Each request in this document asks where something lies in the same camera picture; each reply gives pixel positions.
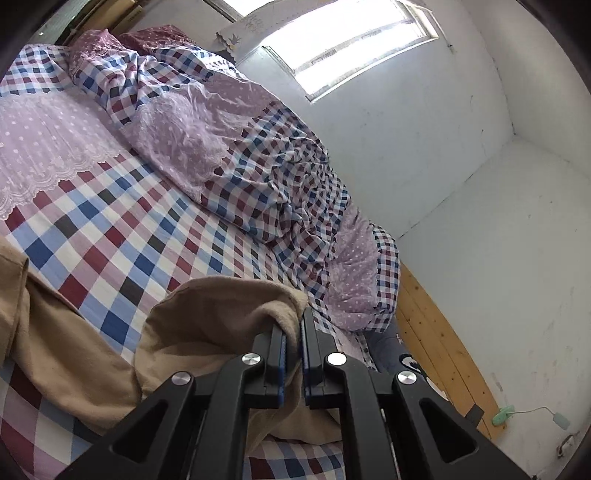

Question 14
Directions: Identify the window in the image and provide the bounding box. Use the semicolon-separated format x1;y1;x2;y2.
217;0;439;103

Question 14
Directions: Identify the plaid and lilac quilt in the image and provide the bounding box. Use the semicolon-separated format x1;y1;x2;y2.
69;28;400;333

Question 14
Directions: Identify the dark red pillow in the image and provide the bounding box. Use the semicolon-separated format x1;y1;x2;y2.
117;25;195;54

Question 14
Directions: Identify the white wall socket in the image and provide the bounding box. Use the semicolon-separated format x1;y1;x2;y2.
556;431;580;457

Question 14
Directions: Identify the blue plush pillow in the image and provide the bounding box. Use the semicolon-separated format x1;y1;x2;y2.
362;318;446;400

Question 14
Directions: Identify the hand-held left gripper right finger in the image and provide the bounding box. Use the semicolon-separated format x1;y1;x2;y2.
299;307;532;480

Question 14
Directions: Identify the wooden headboard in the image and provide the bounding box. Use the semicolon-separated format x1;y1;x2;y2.
394;263;509;432

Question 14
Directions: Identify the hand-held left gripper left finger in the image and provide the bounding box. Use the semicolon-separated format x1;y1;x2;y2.
58;320;289;480

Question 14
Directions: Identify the plaid bed sheet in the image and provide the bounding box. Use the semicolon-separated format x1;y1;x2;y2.
0;44;402;480

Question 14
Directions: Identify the tan garment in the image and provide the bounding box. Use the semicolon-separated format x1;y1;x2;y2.
0;237;345;457

